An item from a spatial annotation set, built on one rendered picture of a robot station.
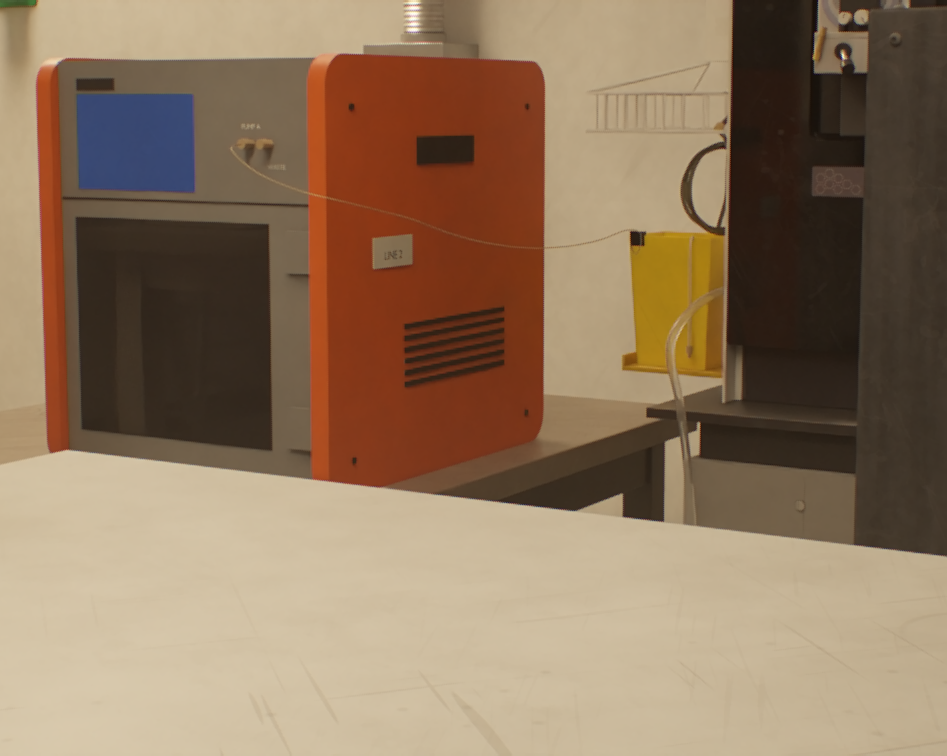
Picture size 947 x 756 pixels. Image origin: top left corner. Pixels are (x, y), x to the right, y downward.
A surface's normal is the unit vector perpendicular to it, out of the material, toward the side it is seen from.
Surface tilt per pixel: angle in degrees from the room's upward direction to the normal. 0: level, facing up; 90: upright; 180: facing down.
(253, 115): 90
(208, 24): 90
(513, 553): 0
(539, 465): 90
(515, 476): 90
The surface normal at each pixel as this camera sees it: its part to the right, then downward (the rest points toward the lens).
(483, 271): 0.86, 0.07
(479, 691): 0.00, -0.99
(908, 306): -0.58, 0.11
